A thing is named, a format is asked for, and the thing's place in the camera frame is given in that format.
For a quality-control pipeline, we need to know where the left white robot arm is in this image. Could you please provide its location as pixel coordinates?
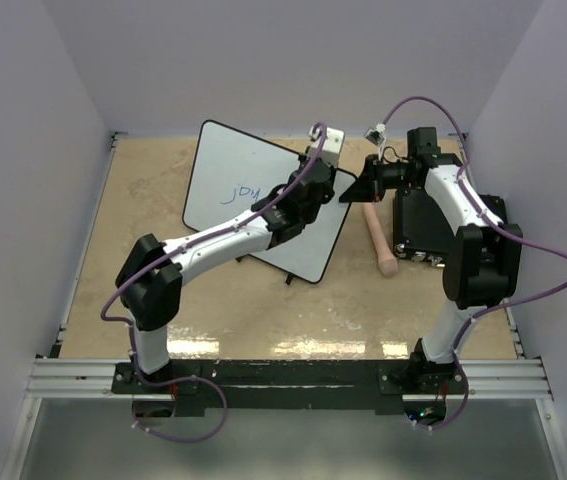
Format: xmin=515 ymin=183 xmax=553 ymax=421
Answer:
xmin=115 ymin=156 xmax=336 ymax=392

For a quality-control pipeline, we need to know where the beige cylindrical handle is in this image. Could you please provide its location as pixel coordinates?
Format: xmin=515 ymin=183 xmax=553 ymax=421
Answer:
xmin=362 ymin=203 xmax=398 ymax=277

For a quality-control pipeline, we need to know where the white whiteboard black frame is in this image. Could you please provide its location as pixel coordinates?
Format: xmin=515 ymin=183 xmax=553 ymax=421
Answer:
xmin=182 ymin=120 xmax=355 ymax=284

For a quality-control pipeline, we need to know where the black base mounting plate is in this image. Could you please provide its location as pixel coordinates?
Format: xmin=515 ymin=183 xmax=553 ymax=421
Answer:
xmin=111 ymin=359 xmax=467 ymax=417

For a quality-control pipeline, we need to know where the metal wire whiteboard stand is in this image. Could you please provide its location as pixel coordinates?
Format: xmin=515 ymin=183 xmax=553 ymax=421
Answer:
xmin=235 ymin=255 xmax=297 ymax=286

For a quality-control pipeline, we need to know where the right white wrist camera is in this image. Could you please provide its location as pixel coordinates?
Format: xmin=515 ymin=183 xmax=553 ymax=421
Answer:
xmin=364 ymin=123 xmax=386 ymax=147

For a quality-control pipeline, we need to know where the black box device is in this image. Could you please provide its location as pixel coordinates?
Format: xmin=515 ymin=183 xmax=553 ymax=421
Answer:
xmin=391 ymin=187 xmax=508 ymax=271

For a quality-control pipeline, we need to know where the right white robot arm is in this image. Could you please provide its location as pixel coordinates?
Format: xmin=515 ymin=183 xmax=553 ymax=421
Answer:
xmin=339 ymin=127 xmax=522 ymax=393

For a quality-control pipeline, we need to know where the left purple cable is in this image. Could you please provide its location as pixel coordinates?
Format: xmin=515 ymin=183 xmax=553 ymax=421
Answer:
xmin=100 ymin=121 xmax=329 ymax=441

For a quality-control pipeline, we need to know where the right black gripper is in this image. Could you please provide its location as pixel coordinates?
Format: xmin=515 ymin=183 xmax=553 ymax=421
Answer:
xmin=340 ymin=154 xmax=418 ymax=203

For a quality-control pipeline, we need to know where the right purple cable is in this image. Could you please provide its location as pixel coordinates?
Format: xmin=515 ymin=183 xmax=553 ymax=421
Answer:
xmin=382 ymin=95 xmax=567 ymax=432

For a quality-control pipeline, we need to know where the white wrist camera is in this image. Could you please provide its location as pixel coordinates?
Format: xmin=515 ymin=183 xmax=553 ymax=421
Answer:
xmin=364 ymin=123 xmax=386 ymax=147
xmin=305 ymin=127 xmax=346 ymax=168

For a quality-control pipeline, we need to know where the aluminium rail frame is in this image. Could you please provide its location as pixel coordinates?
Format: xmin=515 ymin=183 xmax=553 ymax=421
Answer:
xmin=9 ymin=123 xmax=565 ymax=479

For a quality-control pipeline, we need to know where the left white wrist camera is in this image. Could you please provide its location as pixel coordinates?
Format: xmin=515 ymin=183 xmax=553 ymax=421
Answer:
xmin=305 ymin=127 xmax=346 ymax=168

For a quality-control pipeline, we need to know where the purple cable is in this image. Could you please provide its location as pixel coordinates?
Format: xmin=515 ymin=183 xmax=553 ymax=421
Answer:
xmin=382 ymin=95 xmax=567 ymax=432
xmin=100 ymin=121 xmax=329 ymax=441

